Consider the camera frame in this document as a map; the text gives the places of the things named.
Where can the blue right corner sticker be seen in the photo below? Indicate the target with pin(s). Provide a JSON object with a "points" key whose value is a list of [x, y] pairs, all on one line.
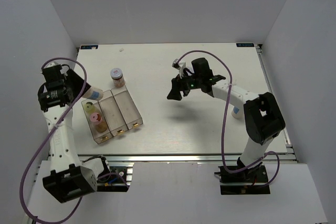
{"points": [[243, 45]]}

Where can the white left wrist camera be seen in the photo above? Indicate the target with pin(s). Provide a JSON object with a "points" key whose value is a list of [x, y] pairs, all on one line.
{"points": [[52, 68]]}

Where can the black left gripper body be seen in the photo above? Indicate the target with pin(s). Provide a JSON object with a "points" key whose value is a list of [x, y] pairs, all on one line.
{"points": [[75, 86]]}

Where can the silver lid white shaker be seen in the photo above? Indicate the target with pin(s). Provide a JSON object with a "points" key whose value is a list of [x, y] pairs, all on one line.
{"points": [[93, 93]]}

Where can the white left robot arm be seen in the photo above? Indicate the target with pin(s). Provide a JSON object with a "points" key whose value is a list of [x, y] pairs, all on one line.
{"points": [[69, 178]]}

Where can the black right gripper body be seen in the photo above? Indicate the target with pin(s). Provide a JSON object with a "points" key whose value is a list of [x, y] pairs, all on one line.
{"points": [[189, 83]]}

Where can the yellow cap spice bottle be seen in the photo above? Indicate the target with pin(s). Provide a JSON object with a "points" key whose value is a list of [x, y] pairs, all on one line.
{"points": [[91, 108]]}

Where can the pink cap spice bottle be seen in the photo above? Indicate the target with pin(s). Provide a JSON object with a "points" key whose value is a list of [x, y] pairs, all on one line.
{"points": [[98, 121]]}

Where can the orange label jar white lid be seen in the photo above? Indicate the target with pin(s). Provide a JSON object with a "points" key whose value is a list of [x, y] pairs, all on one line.
{"points": [[117, 77]]}

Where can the blue corner sticker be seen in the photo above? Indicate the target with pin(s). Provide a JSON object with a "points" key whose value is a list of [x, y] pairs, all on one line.
{"points": [[89, 47], [243, 45]]}

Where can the aluminium front table rail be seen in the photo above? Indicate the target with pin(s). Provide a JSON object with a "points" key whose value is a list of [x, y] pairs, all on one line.
{"points": [[187, 158]]}

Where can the clear brown organizer tray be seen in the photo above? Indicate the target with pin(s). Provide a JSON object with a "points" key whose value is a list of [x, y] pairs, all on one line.
{"points": [[119, 111]]}

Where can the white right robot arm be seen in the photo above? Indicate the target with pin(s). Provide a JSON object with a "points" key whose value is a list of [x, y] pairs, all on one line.
{"points": [[262, 116]]}

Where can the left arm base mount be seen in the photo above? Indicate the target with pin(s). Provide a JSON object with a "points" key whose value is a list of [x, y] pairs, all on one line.
{"points": [[115, 179]]}

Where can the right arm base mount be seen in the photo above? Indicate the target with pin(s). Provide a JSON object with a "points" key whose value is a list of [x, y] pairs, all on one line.
{"points": [[248, 182]]}

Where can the white blue label shaker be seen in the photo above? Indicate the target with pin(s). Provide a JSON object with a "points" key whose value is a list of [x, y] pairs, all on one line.
{"points": [[238, 113]]}

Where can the blue left corner sticker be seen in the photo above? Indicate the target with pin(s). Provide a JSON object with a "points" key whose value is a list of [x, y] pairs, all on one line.
{"points": [[89, 47]]}

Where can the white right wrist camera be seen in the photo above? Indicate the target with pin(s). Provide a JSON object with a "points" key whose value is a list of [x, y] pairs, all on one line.
{"points": [[180, 66]]}

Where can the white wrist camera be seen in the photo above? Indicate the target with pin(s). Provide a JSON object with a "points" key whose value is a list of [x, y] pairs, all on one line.
{"points": [[52, 68], [180, 66]]}

